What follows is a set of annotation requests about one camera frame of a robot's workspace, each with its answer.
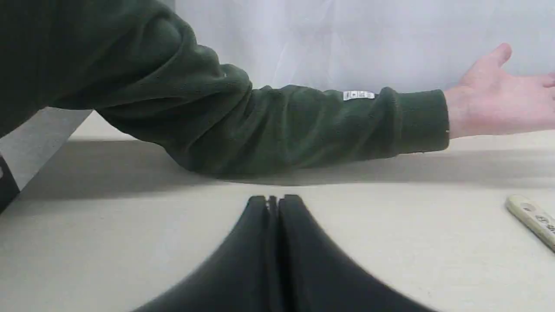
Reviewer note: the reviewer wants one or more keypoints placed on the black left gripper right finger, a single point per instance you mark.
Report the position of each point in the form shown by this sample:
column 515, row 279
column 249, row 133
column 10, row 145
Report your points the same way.
column 318, row 276

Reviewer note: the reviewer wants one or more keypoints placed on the black object at table edge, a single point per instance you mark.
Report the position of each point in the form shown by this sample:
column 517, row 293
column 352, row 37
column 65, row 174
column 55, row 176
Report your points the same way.
column 9, row 189

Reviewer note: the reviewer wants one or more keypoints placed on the bare open human hand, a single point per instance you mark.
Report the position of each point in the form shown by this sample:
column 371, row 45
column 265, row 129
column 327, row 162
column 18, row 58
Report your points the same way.
column 488, row 101

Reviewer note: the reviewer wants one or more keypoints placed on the wide wooden paint brush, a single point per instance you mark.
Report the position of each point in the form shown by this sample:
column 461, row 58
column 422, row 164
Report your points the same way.
column 537, row 220

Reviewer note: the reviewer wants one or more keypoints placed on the dark green sleeved forearm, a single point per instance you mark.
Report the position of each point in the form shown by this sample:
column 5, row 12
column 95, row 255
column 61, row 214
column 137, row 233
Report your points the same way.
column 140, row 67

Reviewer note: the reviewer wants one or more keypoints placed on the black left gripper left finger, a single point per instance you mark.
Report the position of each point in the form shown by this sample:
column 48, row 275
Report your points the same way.
column 240, row 276

